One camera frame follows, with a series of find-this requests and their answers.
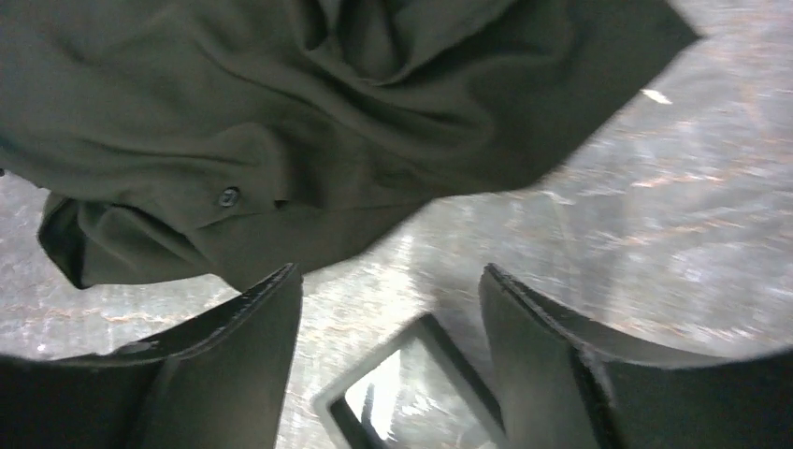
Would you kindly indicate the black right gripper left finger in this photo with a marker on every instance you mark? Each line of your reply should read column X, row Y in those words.
column 217, row 380

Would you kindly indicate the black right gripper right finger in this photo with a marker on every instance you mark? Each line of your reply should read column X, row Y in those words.
column 564, row 380

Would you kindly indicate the black garment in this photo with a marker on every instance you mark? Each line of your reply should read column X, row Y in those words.
column 184, row 138

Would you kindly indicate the black square tray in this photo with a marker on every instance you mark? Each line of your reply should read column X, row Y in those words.
column 415, row 391

